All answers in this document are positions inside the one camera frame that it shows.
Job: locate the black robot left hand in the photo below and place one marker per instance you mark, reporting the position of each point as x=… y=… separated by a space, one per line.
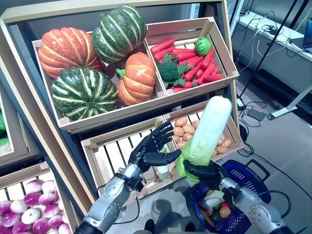
x=146 y=153

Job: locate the napa cabbage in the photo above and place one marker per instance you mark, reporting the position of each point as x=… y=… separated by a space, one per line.
x=212 y=198
x=162 y=170
x=209 y=131

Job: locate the blue plastic shopping basket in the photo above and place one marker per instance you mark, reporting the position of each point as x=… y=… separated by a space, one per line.
x=251 y=178

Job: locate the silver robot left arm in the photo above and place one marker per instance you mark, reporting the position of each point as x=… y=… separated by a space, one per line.
x=109 y=202

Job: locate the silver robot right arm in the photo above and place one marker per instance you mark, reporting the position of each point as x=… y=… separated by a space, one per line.
x=256 y=212

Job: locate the tan potato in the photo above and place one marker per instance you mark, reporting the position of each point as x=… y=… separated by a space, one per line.
x=188 y=128
x=214 y=153
x=224 y=212
x=181 y=122
x=220 y=149
x=181 y=145
x=187 y=136
x=176 y=139
x=226 y=142
x=178 y=131

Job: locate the wooden slatted cabbage crate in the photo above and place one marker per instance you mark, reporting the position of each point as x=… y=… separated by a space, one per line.
x=109 y=156

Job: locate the wooden pumpkin crate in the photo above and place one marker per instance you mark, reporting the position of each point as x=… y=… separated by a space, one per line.
x=109 y=114

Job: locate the red orange carrot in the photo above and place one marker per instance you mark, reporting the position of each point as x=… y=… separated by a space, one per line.
x=207 y=58
x=212 y=78
x=207 y=73
x=183 y=52
x=163 y=54
x=192 y=73
x=179 y=90
x=162 y=46

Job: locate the small orange pumpkin green stem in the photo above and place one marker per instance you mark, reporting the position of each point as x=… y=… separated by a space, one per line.
x=136 y=80

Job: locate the dark green broccoli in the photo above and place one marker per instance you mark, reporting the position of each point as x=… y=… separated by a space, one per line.
x=168 y=70

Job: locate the green striped pumpkin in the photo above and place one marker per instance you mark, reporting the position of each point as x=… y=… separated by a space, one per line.
x=83 y=92
x=118 y=34

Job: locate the wooden potato crate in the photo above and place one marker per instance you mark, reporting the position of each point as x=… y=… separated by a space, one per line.
x=237 y=143

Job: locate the green bell pepper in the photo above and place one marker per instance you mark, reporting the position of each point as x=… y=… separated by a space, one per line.
x=215 y=215
x=2 y=124
x=3 y=142

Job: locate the red bell pepper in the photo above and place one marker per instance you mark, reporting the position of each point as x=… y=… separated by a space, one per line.
x=225 y=205

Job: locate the round black stand base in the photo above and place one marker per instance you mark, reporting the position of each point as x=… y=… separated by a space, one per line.
x=243 y=132

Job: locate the purple and white onion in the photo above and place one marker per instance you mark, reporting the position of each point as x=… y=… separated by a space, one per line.
x=34 y=186
x=47 y=198
x=55 y=221
x=18 y=206
x=31 y=198
x=11 y=219
x=40 y=225
x=52 y=210
x=48 y=186

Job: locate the black power adapter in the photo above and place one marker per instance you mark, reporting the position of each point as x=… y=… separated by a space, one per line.
x=241 y=102

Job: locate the grey flat box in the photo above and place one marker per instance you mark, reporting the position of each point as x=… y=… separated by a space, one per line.
x=257 y=114

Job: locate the round bright green vegetable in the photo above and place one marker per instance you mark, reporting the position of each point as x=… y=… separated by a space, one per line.
x=202 y=45

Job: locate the wooden pepper crate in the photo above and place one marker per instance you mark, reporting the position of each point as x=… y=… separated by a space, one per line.
x=24 y=146

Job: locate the mostly white onion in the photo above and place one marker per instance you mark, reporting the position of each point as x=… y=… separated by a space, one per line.
x=30 y=215

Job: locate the wooden onion crate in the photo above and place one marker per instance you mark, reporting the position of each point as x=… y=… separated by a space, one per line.
x=14 y=175

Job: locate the large orange pumpkin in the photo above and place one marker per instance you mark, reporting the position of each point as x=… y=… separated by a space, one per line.
x=63 y=48

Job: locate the black tripod pole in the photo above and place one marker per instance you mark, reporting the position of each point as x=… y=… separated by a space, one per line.
x=268 y=50

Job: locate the white desk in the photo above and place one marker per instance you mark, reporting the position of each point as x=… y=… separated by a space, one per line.
x=268 y=48

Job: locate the open laptop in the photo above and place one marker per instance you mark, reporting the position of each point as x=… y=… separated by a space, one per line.
x=307 y=36

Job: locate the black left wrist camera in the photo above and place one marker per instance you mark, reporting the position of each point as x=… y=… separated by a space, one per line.
x=132 y=181

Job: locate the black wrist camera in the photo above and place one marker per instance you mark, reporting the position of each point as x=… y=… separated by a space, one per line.
x=229 y=193
x=132 y=181

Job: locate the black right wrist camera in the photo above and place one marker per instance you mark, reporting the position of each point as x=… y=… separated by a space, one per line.
x=229 y=193

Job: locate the wooden display shelf frame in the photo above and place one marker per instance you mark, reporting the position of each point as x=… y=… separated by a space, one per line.
x=73 y=11

